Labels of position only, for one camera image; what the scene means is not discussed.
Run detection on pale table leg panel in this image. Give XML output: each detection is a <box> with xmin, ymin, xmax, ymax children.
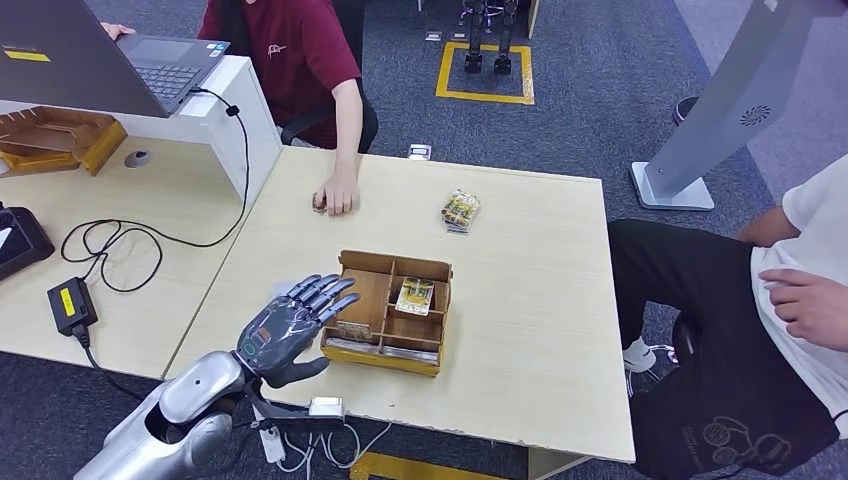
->
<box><xmin>527</xmin><ymin>447</ymin><xmax>591</xmax><ymax>480</ymax></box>

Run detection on stack of patterned cards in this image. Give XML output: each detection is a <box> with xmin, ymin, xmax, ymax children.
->
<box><xmin>440</xmin><ymin>188</ymin><xmax>483</xmax><ymax>235</ymax></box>

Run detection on black office chair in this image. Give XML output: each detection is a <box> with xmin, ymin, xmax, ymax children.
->
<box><xmin>281</xmin><ymin>0</ymin><xmax>380</xmax><ymax>155</ymax></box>

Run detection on black humanoid robot legs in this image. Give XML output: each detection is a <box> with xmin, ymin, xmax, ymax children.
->
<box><xmin>461</xmin><ymin>0</ymin><xmax>518</xmax><ymax>75</ymax></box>

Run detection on black shoe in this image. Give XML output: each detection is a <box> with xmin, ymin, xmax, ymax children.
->
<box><xmin>672</xmin><ymin>95</ymin><xmax>700</xmax><ymax>127</ymax></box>

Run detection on pale card stack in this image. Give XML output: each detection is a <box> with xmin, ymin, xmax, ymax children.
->
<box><xmin>382</xmin><ymin>344</ymin><xmax>441</xmax><ymax>366</ymax></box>
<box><xmin>325</xmin><ymin>336</ymin><xmax>382</xmax><ymax>354</ymax></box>

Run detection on thick black power cord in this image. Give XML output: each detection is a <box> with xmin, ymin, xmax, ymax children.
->
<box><xmin>71</xmin><ymin>323</ymin><xmax>144</xmax><ymax>402</ymax></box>

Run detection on dark grey laptop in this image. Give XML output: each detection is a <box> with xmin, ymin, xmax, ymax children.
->
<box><xmin>0</xmin><ymin>0</ymin><xmax>232</xmax><ymax>119</ymax></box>

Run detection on white desk riser shelf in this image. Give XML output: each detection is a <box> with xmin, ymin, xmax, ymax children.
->
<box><xmin>0</xmin><ymin>54</ymin><xmax>284</xmax><ymax>208</ymax></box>

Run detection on grey kiosk stand white base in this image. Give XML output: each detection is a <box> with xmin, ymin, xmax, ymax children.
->
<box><xmin>629</xmin><ymin>0</ymin><xmax>848</xmax><ymax>212</ymax></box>

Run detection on thin black laptop charger cable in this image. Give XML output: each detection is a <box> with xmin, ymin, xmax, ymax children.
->
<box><xmin>60</xmin><ymin>87</ymin><xmax>252</xmax><ymax>294</ymax></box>

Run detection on white shoe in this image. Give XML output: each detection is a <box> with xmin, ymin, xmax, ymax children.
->
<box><xmin>622</xmin><ymin>336</ymin><xmax>658</xmax><ymax>374</ymax></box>

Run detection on person's left hand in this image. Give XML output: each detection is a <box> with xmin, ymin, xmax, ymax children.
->
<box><xmin>758</xmin><ymin>268</ymin><xmax>848</xmax><ymax>352</ymax></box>
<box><xmin>312</xmin><ymin>168</ymin><xmax>361</xmax><ymax>217</ymax></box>

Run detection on wooden desk organizer tray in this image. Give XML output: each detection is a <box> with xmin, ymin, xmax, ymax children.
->
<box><xmin>0</xmin><ymin>105</ymin><xmax>128</xmax><ymax>178</ymax></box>

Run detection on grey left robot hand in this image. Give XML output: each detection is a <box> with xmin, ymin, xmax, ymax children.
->
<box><xmin>235</xmin><ymin>273</ymin><xmax>362</xmax><ymax>390</ymax></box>

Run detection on wooden compartment box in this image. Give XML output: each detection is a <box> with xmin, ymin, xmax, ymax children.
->
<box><xmin>321</xmin><ymin>249</ymin><xmax>455</xmax><ymax>379</ymax></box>

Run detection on white cable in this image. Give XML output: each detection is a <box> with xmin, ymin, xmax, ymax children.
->
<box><xmin>274</xmin><ymin>423</ymin><xmax>393</xmax><ymax>475</ymax></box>

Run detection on person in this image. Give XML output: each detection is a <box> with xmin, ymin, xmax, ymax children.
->
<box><xmin>198</xmin><ymin>0</ymin><xmax>364</xmax><ymax>150</ymax></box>
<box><xmin>606</xmin><ymin>152</ymin><xmax>848</xmax><ymax>480</ymax></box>

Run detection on black terminal device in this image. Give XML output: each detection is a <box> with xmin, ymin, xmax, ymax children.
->
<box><xmin>0</xmin><ymin>201</ymin><xmax>56</xmax><ymax>283</ymax></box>

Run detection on black power adapter yellow label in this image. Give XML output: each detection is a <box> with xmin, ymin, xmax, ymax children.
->
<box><xmin>46</xmin><ymin>276</ymin><xmax>99</xmax><ymax>337</ymax></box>

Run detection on green patterned room key card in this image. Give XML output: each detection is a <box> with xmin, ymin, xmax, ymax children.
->
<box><xmin>394</xmin><ymin>276</ymin><xmax>437</xmax><ymax>317</ymax></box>

